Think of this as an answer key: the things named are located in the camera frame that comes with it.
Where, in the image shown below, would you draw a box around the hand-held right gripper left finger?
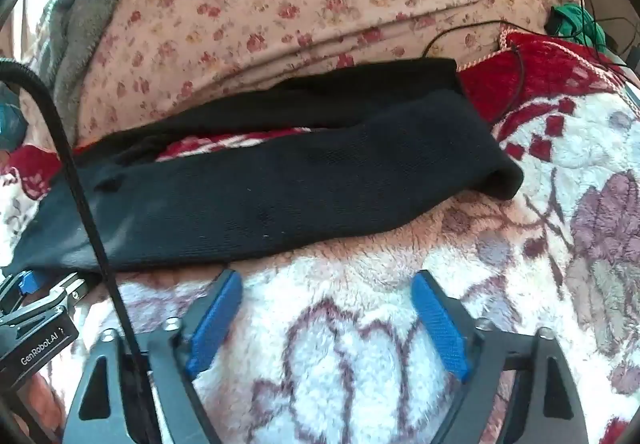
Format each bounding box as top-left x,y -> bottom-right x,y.
62,269 -> 244,444

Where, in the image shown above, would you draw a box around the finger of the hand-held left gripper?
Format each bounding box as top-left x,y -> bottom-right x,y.
0,271 -> 40,312
0,273 -> 98,325

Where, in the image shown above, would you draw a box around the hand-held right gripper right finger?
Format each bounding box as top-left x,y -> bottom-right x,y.
411,270 -> 591,444

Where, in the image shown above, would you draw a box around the black pants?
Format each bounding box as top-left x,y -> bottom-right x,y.
2,58 -> 525,275

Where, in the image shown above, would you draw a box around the floral plush blanket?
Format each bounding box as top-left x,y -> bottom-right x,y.
0,31 -> 640,444

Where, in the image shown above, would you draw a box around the teal bag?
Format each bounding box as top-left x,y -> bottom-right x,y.
0,88 -> 28,149

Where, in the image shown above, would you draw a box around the grey fleece blanket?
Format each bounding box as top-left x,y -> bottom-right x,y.
40,0 -> 151,145

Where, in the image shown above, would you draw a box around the green cloth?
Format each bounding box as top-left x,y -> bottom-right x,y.
550,4 -> 608,49

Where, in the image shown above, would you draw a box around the black braided cable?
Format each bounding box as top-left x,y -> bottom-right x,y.
0,58 -> 156,444

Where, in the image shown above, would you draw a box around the thin black cable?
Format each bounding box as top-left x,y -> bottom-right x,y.
422,0 -> 626,122

